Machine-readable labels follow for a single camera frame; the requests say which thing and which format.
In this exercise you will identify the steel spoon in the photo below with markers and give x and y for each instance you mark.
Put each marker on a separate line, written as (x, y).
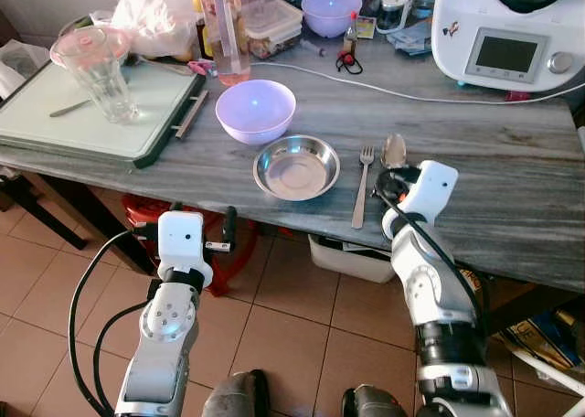
(394, 150)

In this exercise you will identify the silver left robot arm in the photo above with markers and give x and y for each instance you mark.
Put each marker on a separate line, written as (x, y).
(163, 330)

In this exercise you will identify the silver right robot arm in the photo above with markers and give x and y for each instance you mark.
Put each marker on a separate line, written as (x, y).
(439, 298)

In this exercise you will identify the red plastic stool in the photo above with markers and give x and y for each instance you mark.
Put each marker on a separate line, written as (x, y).
(146, 208)

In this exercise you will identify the steel fork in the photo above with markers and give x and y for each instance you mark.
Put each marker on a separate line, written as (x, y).
(363, 184)

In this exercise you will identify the shallow steel bowl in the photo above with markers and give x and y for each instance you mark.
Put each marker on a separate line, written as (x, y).
(296, 168)

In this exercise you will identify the white plastic storage box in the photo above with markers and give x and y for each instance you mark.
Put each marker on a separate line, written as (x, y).
(347, 260)

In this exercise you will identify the large lilac plastic bowl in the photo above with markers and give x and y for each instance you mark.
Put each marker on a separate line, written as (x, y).
(255, 113)

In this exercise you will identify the white tray with dark rim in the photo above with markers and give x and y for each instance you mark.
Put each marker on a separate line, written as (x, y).
(55, 129)

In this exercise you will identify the blue folded cloth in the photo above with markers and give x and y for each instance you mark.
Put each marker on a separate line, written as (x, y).
(413, 37)

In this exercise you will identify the small steel knife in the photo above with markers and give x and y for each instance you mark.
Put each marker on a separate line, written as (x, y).
(69, 109)

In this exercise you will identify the robot left leg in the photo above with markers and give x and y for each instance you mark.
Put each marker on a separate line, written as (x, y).
(233, 397)

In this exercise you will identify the robot leg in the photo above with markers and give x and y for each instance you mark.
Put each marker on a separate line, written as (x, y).
(375, 403)
(233, 397)

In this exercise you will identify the small red-capped brown bottle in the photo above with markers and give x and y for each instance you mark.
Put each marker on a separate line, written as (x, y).
(350, 37)

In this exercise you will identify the pink clip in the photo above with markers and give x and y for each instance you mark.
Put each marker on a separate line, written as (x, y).
(200, 67)

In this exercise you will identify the clear drinking glass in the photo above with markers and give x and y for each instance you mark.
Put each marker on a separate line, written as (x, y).
(96, 74)

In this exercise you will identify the small glass jar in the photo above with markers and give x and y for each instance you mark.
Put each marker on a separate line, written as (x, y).
(394, 10)

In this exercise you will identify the yellow and blue printed bag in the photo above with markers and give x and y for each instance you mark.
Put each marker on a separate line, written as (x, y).
(539, 335)

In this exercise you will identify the white kitchen machine with screen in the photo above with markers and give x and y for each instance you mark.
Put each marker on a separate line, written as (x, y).
(512, 33)

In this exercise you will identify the small lilac plastic bowl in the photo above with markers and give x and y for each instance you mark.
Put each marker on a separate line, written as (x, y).
(331, 13)

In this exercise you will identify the tall pink clear bottle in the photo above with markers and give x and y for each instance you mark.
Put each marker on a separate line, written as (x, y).
(228, 42)

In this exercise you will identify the clear plastic food container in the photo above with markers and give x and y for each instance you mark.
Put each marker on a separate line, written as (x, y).
(274, 24)

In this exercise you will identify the crumpled white plastic bag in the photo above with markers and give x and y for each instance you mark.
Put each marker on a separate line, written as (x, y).
(155, 15)

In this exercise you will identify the robot right leg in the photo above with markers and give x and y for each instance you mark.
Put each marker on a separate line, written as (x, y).
(375, 403)

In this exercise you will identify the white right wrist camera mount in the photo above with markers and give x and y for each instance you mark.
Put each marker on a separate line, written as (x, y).
(431, 190)

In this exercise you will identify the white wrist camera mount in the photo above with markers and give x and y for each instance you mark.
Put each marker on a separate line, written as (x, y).
(431, 190)
(183, 241)

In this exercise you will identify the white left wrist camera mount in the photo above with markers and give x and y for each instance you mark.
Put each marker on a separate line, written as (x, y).
(183, 241)

